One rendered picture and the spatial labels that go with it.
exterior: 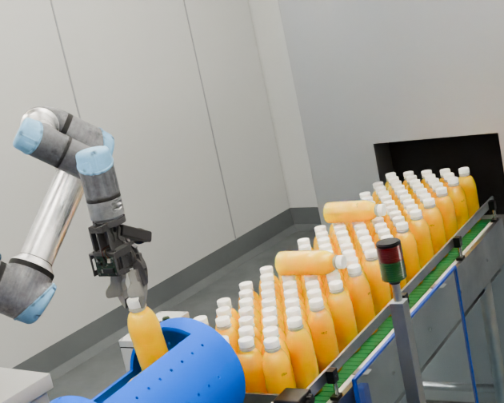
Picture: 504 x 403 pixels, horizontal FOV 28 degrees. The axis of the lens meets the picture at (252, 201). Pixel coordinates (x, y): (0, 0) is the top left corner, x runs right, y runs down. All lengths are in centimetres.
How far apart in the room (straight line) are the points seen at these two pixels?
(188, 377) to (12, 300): 51
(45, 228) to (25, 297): 18
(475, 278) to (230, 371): 144
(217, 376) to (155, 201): 416
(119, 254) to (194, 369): 31
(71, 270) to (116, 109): 103
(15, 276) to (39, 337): 327
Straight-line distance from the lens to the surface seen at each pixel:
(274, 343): 246
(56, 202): 254
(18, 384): 249
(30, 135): 220
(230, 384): 230
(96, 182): 212
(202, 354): 226
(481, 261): 360
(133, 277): 219
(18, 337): 564
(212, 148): 682
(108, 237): 214
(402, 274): 254
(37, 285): 248
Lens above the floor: 201
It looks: 14 degrees down
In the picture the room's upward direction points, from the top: 12 degrees counter-clockwise
